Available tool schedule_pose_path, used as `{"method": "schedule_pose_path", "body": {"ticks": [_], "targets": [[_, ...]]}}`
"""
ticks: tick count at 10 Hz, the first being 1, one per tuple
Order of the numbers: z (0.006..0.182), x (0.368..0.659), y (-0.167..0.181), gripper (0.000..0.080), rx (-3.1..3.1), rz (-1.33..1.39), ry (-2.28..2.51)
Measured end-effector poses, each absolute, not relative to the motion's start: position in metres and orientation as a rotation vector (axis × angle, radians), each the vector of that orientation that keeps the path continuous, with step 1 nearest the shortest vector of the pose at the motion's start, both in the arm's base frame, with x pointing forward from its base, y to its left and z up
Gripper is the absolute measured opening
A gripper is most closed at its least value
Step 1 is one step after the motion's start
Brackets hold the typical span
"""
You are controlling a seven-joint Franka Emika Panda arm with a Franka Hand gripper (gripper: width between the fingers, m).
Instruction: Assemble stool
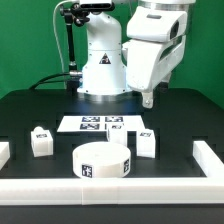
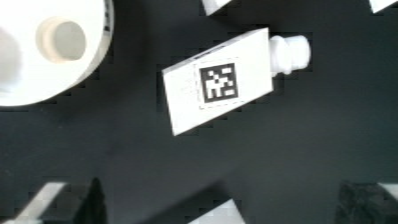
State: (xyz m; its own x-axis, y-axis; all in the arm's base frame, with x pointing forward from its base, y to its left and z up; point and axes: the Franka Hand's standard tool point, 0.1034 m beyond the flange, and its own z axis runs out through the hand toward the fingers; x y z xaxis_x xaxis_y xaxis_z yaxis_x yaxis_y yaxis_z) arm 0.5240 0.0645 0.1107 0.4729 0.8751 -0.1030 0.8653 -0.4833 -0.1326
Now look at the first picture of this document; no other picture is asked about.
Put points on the black camera on mount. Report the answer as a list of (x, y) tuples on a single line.
[(96, 4)]

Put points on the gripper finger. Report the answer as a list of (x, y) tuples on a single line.
[(147, 100)]

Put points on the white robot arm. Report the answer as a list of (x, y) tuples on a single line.
[(157, 35)]

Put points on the white left barrier block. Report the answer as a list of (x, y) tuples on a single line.
[(4, 153)]

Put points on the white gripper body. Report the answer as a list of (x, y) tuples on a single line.
[(148, 63)]

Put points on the white front barrier wall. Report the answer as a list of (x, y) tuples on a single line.
[(111, 191)]

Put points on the white marker sheet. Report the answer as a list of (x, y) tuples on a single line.
[(99, 123)]

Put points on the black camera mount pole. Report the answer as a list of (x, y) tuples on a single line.
[(73, 15)]

